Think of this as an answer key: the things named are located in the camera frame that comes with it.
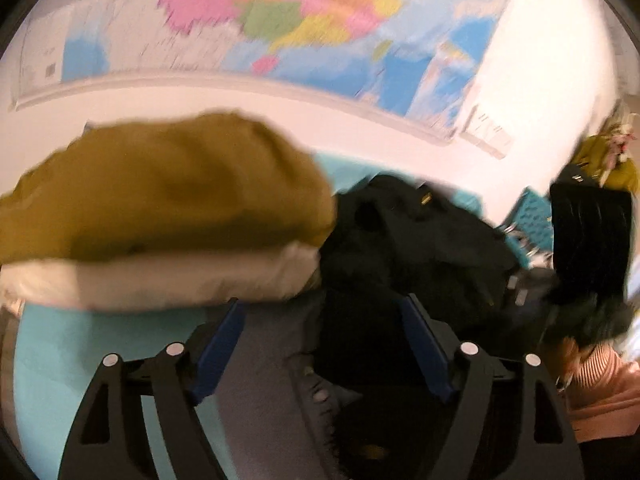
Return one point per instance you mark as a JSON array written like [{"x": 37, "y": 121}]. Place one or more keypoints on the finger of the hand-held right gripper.
[{"x": 537, "y": 300}]

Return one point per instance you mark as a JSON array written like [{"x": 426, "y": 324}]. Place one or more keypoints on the person's right forearm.
[{"x": 605, "y": 390}]

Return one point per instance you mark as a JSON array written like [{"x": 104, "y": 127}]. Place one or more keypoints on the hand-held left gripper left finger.
[{"x": 220, "y": 347}]

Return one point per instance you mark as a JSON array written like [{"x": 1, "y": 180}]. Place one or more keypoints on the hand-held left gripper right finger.
[{"x": 427, "y": 347}]

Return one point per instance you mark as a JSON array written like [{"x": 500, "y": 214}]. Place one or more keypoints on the small mustard cloth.
[{"x": 595, "y": 157}]

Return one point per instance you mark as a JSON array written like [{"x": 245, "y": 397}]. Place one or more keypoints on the mustard yellow garment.
[{"x": 165, "y": 185}]

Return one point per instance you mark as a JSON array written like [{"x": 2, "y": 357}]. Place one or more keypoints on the white wall socket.
[{"x": 487, "y": 132}]

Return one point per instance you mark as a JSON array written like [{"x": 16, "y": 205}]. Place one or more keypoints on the cream garment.
[{"x": 175, "y": 277}]

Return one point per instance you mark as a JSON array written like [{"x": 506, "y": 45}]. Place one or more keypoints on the colourful wall map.
[{"x": 300, "y": 20}]

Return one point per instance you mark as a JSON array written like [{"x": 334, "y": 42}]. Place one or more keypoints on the black garment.
[{"x": 400, "y": 250}]

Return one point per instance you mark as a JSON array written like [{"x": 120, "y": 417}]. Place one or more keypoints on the teal plastic basket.
[{"x": 532, "y": 220}]

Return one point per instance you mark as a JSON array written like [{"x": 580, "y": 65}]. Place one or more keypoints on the teal and grey bed sheet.
[{"x": 100, "y": 340}]

